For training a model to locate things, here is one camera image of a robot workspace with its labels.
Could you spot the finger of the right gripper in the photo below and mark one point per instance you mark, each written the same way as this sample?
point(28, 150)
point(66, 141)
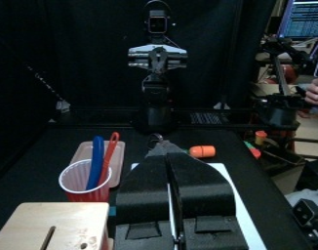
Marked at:
point(153, 62)
point(161, 62)

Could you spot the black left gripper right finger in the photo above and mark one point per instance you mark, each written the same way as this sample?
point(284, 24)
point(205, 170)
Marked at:
point(204, 195)

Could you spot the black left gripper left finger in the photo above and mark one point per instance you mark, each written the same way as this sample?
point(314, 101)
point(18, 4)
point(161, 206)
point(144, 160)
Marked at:
point(141, 195)

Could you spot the wooden drawer box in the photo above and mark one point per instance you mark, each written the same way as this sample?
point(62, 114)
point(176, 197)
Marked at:
point(48, 224)

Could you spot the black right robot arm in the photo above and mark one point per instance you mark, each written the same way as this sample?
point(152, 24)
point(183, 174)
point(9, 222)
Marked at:
point(156, 110)

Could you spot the person's hand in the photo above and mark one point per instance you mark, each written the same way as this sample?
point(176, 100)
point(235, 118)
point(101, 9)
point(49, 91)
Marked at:
point(315, 92)

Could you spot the white flat board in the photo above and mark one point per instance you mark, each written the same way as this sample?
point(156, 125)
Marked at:
point(241, 215)

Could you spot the red plastic cup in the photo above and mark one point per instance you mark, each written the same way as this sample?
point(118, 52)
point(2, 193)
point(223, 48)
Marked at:
point(74, 182)

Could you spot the white text label sticker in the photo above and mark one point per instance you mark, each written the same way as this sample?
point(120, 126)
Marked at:
point(204, 118)

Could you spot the box of toys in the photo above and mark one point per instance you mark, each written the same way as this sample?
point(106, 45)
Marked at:
point(273, 156)

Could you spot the orange toy block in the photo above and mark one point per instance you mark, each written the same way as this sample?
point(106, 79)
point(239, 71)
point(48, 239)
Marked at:
point(260, 137)

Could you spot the computer monitor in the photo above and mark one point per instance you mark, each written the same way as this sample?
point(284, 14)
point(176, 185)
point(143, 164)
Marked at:
point(304, 19)

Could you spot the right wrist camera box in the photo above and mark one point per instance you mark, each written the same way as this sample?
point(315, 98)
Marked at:
point(156, 22)

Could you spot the metal frame corner bracket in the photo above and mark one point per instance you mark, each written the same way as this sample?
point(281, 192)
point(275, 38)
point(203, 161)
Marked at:
point(221, 105)
point(61, 105)

